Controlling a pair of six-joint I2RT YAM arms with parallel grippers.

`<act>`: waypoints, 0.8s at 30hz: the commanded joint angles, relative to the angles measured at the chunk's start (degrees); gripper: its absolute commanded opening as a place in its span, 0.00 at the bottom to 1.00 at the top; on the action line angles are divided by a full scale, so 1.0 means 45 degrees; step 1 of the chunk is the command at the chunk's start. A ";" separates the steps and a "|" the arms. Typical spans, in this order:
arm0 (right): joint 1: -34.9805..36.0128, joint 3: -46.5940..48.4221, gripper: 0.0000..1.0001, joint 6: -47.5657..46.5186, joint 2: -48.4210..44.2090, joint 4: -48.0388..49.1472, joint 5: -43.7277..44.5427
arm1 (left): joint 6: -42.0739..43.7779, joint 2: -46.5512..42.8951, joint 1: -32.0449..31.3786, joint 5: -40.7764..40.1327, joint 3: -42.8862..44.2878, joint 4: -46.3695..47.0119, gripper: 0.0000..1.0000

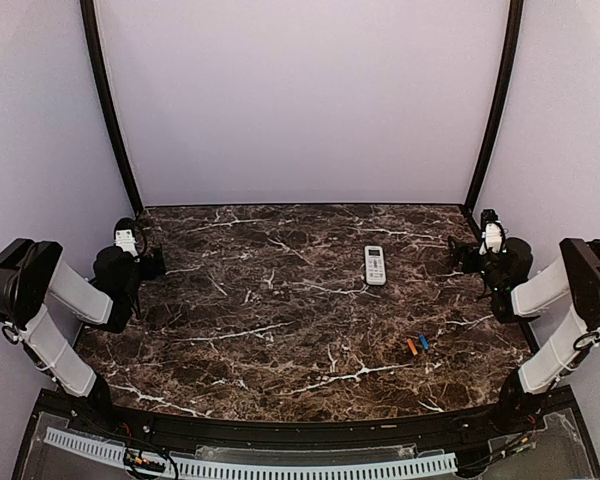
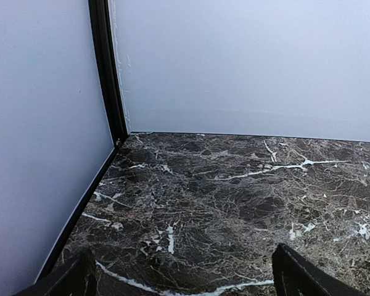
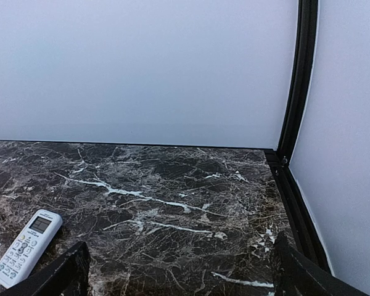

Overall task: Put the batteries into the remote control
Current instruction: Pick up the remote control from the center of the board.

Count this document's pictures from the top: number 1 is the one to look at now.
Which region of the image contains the white remote control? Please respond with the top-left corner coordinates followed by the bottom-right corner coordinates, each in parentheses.
top-left (364, 245), bottom-right (387, 286)

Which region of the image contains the orange AAA battery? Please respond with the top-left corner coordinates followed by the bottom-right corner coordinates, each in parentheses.
top-left (407, 338), bottom-right (418, 356)

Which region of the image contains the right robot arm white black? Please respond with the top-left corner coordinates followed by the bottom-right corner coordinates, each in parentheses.
top-left (448, 237), bottom-right (600, 434)

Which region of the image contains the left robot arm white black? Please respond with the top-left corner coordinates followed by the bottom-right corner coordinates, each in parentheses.
top-left (0, 238), bottom-right (166, 436)

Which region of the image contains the blue AAA battery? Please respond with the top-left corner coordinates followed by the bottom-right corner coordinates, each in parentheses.
top-left (419, 334), bottom-right (429, 351)

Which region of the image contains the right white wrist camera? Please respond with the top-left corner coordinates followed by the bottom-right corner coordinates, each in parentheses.
top-left (479, 209), bottom-right (506, 255)

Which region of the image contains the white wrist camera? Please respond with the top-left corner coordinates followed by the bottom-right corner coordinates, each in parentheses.
top-left (479, 209), bottom-right (506, 255)
top-left (114, 217), bottom-right (138, 257)

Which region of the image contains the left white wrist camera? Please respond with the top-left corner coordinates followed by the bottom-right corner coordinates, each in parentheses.
top-left (114, 217), bottom-right (138, 257)

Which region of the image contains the black front rail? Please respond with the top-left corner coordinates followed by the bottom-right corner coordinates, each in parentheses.
top-left (34, 389), bottom-right (576, 454)

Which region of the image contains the white slotted cable duct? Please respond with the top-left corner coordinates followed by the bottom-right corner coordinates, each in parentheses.
top-left (44, 427), bottom-right (458, 480)

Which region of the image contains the right black frame post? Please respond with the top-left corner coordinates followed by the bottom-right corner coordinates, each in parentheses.
top-left (463, 0), bottom-right (524, 215)

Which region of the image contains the black frame post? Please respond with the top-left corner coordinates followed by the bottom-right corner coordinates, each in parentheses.
top-left (79, 0), bottom-right (144, 216)
top-left (463, 0), bottom-right (524, 215)

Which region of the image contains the left black frame post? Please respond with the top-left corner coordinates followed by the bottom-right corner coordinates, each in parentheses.
top-left (79, 0), bottom-right (144, 216)

